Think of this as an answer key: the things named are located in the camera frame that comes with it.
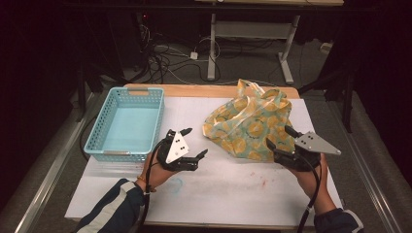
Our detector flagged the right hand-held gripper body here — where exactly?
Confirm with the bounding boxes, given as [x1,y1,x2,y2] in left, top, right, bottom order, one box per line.
[273,130,342,173]

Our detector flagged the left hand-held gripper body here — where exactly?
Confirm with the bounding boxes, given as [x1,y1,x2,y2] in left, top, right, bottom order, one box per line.
[155,128,199,172]

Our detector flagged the orange fruit print cloth bag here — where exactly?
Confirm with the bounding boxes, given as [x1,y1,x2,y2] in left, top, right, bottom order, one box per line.
[202,78,297,163]

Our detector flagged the light blue plastic basket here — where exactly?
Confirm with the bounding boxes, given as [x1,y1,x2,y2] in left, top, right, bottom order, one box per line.
[83,86,165,163]

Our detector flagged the person's left hand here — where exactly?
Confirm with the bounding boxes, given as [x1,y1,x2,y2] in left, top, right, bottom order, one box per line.
[137,150,178,192]

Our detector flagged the person's right hand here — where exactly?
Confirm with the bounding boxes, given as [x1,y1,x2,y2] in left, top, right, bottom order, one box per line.
[288,153,330,200]

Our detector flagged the white table cover sheet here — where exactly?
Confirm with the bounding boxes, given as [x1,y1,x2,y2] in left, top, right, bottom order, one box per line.
[64,96,344,228]

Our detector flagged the black stand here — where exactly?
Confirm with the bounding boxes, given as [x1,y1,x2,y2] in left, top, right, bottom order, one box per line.
[75,62,101,123]
[297,66,356,134]

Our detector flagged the left hand-held gripper black cable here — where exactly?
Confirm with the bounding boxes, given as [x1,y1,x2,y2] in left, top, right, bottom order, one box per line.
[137,139,170,233]

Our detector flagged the hand-held gripper black cable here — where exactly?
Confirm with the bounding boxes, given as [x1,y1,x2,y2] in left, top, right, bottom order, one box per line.
[137,139,170,233]
[295,152,324,233]

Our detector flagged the orange bracelet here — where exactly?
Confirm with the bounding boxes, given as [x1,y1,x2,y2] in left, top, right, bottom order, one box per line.
[135,174,157,194]

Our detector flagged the right hand-held gripper black cable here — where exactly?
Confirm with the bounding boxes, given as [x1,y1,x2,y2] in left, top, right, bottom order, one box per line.
[295,152,324,233]

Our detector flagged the metal floor rail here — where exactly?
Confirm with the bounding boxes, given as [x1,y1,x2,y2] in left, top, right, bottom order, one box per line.
[14,91,110,233]
[325,90,404,233]

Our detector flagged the tangle of black floor cables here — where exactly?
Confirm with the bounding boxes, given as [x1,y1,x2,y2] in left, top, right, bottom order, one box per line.
[129,22,224,85]

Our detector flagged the white metal desk frame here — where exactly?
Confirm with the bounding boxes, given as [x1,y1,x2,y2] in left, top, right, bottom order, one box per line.
[193,0,345,85]

